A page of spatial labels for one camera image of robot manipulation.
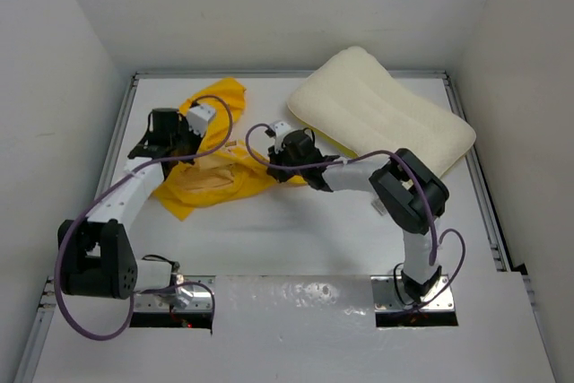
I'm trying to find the yellow pillowcase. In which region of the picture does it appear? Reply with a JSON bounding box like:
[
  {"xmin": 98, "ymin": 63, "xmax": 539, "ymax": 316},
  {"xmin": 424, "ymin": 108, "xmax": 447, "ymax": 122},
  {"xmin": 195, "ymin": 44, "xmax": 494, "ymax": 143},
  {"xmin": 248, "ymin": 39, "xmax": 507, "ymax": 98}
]
[{"xmin": 152, "ymin": 76, "xmax": 310, "ymax": 222}]

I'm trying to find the cream pillow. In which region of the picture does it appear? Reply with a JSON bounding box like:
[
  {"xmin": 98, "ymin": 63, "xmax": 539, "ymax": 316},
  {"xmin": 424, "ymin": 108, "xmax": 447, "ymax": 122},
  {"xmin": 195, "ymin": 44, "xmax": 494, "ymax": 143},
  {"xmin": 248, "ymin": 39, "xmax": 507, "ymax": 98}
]
[{"xmin": 287, "ymin": 47, "xmax": 476, "ymax": 177}]

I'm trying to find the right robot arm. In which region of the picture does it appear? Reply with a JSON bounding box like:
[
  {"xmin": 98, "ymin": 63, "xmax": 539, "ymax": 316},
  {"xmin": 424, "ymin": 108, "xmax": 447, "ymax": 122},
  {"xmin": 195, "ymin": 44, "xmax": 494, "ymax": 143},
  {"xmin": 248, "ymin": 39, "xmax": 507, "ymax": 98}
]
[{"xmin": 265, "ymin": 121, "xmax": 449, "ymax": 303}]

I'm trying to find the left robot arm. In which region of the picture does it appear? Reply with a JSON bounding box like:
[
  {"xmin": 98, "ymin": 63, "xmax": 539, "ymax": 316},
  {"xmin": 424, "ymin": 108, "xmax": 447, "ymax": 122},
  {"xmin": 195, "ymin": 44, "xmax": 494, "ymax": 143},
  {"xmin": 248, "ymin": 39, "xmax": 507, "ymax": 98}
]
[{"xmin": 59, "ymin": 104, "xmax": 215, "ymax": 300}]

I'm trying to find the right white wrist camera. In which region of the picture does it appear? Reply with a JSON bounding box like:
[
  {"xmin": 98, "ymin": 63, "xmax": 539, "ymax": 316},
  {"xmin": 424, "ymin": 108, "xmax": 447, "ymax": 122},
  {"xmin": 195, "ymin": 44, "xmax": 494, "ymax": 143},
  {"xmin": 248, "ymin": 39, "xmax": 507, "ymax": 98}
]
[{"xmin": 265, "ymin": 120, "xmax": 293, "ymax": 153}]

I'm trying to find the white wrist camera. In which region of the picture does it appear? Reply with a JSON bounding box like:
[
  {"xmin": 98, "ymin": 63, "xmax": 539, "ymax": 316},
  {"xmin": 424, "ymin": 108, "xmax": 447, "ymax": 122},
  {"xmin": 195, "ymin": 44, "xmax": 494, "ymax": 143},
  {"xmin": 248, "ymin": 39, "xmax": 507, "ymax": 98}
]
[
  {"xmin": 186, "ymin": 103, "xmax": 216, "ymax": 137},
  {"xmin": 265, "ymin": 120, "xmax": 293, "ymax": 153}
]

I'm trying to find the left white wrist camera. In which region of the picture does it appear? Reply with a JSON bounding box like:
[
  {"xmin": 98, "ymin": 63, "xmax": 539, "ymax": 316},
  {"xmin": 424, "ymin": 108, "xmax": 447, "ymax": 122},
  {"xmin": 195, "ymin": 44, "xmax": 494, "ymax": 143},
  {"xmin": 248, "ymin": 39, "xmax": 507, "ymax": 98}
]
[{"xmin": 186, "ymin": 103, "xmax": 216, "ymax": 137}]

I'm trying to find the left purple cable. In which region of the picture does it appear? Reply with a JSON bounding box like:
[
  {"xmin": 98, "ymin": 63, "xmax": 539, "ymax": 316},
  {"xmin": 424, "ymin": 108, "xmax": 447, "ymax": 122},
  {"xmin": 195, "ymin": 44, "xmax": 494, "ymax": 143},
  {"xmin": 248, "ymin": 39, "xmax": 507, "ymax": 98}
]
[{"xmin": 53, "ymin": 95, "xmax": 234, "ymax": 340}]

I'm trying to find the purple cable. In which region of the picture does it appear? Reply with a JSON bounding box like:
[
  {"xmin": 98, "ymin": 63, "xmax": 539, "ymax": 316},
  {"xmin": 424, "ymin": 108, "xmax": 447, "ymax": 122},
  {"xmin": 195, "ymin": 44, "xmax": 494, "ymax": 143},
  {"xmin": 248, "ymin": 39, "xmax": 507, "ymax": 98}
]
[
  {"xmin": 53, "ymin": 95, "xmax": 234, "ymax": 340},
  {"xmin": 244, "ymin": 123, "xmax": 466, "ymax": 312}
]

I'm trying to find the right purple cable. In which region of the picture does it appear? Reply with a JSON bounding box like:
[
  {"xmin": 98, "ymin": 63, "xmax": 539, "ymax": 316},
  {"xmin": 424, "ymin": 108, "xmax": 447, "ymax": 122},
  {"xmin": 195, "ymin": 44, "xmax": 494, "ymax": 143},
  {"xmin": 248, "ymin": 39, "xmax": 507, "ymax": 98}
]
[{"xmin": 244, "ymin": 123, "xmax": 466, "ymax": 312}]

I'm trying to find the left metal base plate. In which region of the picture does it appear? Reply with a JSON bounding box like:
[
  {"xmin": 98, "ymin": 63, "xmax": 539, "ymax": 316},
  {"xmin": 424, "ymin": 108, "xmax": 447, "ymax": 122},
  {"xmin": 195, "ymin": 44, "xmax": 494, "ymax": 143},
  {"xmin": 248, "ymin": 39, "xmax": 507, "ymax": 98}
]
[{"xmin": 135, "ymin": 274, "xmax": 215, "ymax": 313}]

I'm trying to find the metal base plate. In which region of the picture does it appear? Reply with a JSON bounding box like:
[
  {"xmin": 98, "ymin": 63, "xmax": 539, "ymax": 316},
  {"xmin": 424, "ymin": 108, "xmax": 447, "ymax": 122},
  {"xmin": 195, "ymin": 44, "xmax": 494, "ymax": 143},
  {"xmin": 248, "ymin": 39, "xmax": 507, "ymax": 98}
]
[
  {"xmin": 370, "ymin": 274, "xmax": 456, "ymax": 313},
  {"xmin": 135, "ymin": 274, "xmax": 215, "ymax": 313}
]

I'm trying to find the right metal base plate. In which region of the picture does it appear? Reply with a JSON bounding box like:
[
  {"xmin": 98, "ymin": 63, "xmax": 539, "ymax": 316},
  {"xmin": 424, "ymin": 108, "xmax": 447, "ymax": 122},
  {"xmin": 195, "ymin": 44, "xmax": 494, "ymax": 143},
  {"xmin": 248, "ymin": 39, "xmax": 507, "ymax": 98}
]
[{"xmin": 370, "ymin": 274, "xmax": 456, "ymax": 313}]

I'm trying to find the aluminium table frame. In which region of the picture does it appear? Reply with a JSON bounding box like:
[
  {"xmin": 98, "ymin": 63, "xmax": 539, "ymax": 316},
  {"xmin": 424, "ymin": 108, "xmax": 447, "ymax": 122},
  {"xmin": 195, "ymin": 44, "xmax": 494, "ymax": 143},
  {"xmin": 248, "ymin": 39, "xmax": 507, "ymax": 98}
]
[{"xmin": 13, "ymin": 69, "xmax": 535, "ymax": 383}]

